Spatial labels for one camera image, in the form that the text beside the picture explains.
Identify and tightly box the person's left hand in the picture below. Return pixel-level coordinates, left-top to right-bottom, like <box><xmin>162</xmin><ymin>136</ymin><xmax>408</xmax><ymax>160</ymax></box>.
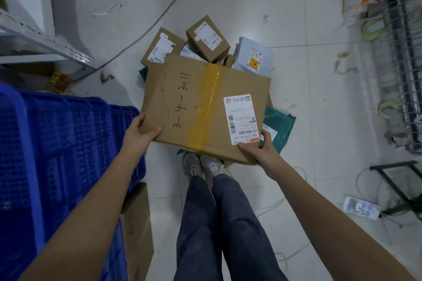
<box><xmin>123</xmin><ymin>112</ymin><xmax>162</xmax><ymax>159</ymax></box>

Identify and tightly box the person's right hand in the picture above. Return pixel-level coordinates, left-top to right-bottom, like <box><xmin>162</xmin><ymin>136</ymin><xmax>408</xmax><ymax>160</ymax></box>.
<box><xmin>238</xmin><ymin>130</ymin><xmax>286</xmax><ymax>178</ymax></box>

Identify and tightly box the large taped cardboard parcel box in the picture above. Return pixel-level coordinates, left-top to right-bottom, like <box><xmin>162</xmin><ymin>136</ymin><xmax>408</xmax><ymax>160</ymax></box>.
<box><xmin>138</xmin><ymin>53</ymin><xmax>272</xmax><ymax>166</ymax></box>

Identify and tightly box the person's left forearm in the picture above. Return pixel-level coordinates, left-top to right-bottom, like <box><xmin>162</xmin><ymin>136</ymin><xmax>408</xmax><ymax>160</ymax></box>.
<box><xmin>19</xmin><ymin>147</ymin><xmax>147</xmax><ymax>281</ymax></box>

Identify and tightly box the person's right forearm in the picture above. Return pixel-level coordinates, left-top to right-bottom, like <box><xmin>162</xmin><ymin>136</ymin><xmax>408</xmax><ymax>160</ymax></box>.
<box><xmin>264</xmin><ymin>156</ymin><xmax>422</xmax><ymax>281</ymax></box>

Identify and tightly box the green plastic mailer bag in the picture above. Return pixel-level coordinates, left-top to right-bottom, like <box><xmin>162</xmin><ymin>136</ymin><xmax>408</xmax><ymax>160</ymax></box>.
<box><xmin>260</xmin><ymin>106</ymin><xmax>296</xmax><ymax>155</ymax></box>

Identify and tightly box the person's right grey shoe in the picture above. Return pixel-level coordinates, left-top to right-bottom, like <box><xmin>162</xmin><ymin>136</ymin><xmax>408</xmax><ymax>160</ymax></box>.
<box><xmin>200</xmin><ymin>154</ymin><xmax>232</xmax><ymax>178</ymax></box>

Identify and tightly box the person's grey shoe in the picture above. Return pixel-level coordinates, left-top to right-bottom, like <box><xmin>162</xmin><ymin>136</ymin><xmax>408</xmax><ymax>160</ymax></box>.
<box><xmin>182</xmin><ymin>151</ymin><xmax>206</xmax><ymax>179</ymax></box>
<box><xmin>200</xmin><ymin>154</ymin><xmax>232</xmax><ymax>178</ymax></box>

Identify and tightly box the person's left grey shoe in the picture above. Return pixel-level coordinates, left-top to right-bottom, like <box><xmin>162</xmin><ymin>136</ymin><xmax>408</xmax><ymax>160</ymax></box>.
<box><xmin>182</xmin><ymin>151</ymin><xmax>206</xmax><ymax>179</ymax></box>

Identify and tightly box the plain cardboard box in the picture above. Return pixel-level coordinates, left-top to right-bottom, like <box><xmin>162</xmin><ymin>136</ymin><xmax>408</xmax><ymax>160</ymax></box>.
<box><xmin>144</xmin><ymin>64</ymin><xmax>166</xmax><ymax>97</ymax></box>

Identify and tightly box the person's right leg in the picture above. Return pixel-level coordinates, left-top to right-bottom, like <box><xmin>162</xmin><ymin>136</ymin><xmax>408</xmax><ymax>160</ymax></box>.
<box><xmin>211</xmin><ymin>173</ymin><xmax>289</xmax><ymax>281</ymax></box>

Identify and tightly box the person's leg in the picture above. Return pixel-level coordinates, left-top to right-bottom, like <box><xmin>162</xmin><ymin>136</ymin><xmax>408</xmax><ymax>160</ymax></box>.
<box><xmin>173</xmin><ymin>175</ymin><xmax>225</xmax><ymax>281</ymax></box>
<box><xmin>211</xmin><ymin>173</ymin><xmax>289</xmax><ymax>281</ymax></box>

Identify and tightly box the flat cardboard parcel box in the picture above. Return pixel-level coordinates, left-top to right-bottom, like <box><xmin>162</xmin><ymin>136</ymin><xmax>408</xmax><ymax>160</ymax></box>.
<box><xmin>140</xmin><ymin>27</ymin><xmax>187</xmax><ymax>69</ymax></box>

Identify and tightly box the blue plastic crate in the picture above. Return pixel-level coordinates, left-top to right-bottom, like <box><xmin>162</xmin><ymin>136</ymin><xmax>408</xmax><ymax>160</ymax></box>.
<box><xmin>0</xmin><ymin>83</ymin><xmax>147</xmax><ymax>281</ymax></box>

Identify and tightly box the grey plastic mailer bag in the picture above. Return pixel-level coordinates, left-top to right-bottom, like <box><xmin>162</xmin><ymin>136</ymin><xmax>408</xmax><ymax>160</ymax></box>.
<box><xmin>231</xmin><ymin>36</ymin><xmax>274</xmax><ymax>78</ymax></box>

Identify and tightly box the person's left leg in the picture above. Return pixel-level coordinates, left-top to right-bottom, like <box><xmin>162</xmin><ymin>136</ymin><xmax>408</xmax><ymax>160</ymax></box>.
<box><xmin>173</xmin><ymin>175</ymin><xmax>225</xmax><ymax>281</ymax></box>

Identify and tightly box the tall brown cardboard box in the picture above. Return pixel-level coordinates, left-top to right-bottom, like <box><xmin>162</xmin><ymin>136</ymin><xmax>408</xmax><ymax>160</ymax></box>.
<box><xmin>120</xmin><ymin>182</ymin><xmax>155</xmax><ymax>281</ymax></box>

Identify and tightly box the yellow orange packet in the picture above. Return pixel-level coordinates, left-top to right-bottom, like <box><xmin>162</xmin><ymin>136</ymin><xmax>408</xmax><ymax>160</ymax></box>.
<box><xmin>45</xmin><ymin>71</ymin><xmax>72</xmax><ymax>94</ymax></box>

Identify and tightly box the small cube cardboard parcel box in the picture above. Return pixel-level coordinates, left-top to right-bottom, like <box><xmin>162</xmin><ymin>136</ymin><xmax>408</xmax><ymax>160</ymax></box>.
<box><xmin>186</xmin><ymin>15</ymin><xmax>231</xmax><ymax>63</ymax></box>

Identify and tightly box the white power strip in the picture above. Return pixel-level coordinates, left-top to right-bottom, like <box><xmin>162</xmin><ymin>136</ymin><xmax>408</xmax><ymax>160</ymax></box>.
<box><xmin>342</xmin><ymin>195</ymin><xmax>382</xmax><ymax>221</ymax></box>

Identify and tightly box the grey metal shelf rack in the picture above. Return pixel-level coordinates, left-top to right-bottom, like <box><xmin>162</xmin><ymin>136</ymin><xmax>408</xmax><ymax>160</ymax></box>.
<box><xmin>0</xmin><ymin>7</ymin><xmax>97</xmax><ymax>71</ymax></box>

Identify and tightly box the pale green cart wheel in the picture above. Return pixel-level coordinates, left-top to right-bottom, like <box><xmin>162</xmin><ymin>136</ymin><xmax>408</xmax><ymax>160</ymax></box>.
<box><xmin>378</xmin><ymin>99</ymin><xmax>402</xmax><ymax>120</ymax></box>
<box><xmin>362</xmin><ymin>20</ymin><xmax>385</xmax><ymax>41</ymax></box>

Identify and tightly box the black metal stand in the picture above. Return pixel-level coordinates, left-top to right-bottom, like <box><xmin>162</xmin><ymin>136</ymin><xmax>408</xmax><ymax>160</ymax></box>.
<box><xmin>369</xmin><ymin>161</ymin><xmax>422</xmax><ymax>221</ymax></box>

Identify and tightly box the white paper label card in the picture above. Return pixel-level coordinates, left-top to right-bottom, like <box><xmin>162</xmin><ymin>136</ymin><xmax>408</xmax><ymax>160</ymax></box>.
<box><xmin>342</xmin><ymin>0</ymin><xmax>364</xmax><ymax>17</ymax></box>

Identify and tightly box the white floor cable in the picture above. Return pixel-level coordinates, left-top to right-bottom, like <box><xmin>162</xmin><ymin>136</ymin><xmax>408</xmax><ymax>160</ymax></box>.
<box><xmin>256</xmin><ymin>166</ymin><xmax>308</xmax><ymax>219</ymax></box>

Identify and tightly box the black floor cable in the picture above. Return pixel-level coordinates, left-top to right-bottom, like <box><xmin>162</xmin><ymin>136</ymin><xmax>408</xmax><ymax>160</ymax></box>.
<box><xmin>67</xmin><ymin>0</ymin><xmax>208</xmax><ymax>82</ymax></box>

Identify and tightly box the metal wire cart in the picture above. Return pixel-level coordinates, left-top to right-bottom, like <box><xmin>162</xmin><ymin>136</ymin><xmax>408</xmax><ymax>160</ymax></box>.
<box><xmin>358</xmin><ymin>0</ymin><xmax>422</xmax><ymax>154</ymax></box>

